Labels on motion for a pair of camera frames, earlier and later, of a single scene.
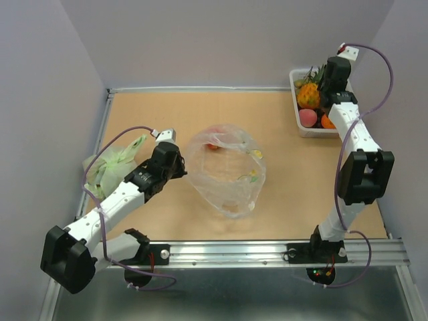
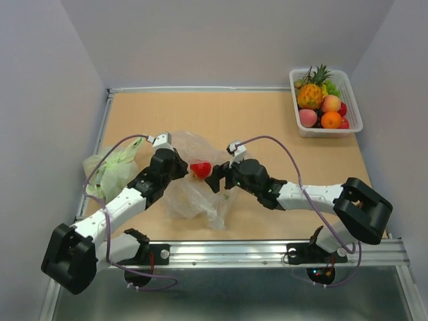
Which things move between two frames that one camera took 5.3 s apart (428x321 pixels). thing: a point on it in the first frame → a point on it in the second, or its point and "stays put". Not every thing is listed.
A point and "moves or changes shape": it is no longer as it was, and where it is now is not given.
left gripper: (180, 172) stays put
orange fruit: (326, 122) stays put
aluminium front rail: (273, 253) stays put
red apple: (215, 138) → (202, 170)
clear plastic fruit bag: (227, 168) moves or changes shape
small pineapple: (308, 91) stays put
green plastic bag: (110, 165) stays put
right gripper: (348, 73) → (219, 172)
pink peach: (307, 118) stays put
